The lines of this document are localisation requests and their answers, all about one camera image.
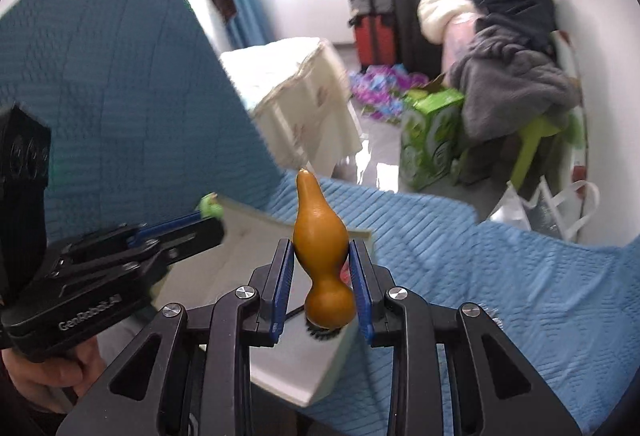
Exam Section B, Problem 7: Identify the white tote bag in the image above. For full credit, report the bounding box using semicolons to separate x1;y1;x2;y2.
488;177;601;242

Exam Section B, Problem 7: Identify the person's left hand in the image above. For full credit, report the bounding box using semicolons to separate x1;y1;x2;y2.
1;338;105;413

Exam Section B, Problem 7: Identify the small green jade charm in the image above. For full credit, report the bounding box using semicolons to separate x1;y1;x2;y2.
196;193;224;219

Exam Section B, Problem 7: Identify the pale green open box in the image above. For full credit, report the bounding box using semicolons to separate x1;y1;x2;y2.
151;195;358;408

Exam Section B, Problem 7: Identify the dark navy jacket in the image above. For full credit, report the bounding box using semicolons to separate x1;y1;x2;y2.
471;0;556;55

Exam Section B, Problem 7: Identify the orange gourd pendant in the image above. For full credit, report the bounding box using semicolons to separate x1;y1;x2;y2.
293;169;356;331

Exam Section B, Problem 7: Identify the cream lace covered table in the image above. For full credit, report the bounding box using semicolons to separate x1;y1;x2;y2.
219;37;362;177

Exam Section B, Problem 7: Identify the red suitcase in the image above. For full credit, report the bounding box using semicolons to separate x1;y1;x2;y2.
349;13;398;70

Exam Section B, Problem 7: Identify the green cardboard box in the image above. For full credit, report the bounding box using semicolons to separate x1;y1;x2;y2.
399;88;464;190

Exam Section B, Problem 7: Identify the green plastic stool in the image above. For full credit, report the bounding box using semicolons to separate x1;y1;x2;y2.
451;115;566;192

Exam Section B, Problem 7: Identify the black white patterned bangle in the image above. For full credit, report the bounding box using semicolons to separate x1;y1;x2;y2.
305;318;343;342

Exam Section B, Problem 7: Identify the blue textured chair cover left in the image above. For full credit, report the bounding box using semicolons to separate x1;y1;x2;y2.
1;0;282;240

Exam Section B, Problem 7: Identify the grey fleece garment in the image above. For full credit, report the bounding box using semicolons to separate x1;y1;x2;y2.
448;25;580;143

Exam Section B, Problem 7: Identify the purple floral cloth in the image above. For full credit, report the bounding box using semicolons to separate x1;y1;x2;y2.
349;64;430;125

